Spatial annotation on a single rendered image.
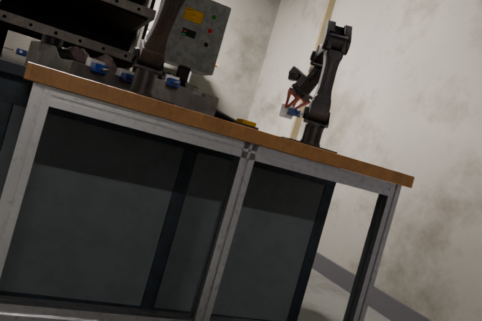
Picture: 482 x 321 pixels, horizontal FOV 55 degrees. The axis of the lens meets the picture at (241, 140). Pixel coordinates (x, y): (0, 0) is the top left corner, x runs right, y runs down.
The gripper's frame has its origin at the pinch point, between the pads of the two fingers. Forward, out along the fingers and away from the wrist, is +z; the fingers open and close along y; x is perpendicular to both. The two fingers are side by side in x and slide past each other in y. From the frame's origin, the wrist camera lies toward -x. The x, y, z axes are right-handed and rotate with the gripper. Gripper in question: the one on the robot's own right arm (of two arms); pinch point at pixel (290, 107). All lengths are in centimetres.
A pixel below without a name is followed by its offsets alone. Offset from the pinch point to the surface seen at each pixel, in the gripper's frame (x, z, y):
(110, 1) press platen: -103, 20, 33
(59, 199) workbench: 0, 62, 74
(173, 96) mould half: -10, 17, 49
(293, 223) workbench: 33.8, 34.6, -6.1
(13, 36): -102, 56, 65
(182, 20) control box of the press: -94, 9, -5
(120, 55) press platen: -86, 39, 22
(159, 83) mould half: -14, 16, 54
